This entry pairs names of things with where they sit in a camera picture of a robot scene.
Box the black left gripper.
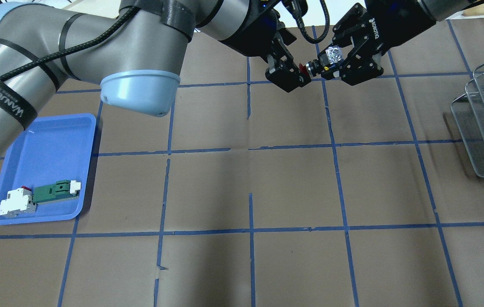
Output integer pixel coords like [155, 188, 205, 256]
[221, 0, 311, 93]

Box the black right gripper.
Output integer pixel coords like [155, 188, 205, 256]
[330, 0, 436, 86]

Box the red push button switch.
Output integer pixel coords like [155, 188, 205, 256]
[299, 45, 344, 80]

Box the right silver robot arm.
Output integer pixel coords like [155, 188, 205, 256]
[318, 0, 481, 86]

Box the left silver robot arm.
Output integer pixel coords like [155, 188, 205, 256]
[0, 0, 311, 156]

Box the blue plastic tray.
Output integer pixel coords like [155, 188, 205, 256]
[0, 113, 97, 225]

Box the green terminal block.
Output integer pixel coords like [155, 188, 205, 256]
[32, 180, 82, 204]

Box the white circuit breaker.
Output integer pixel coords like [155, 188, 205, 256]
[0, 186, 37, 218]

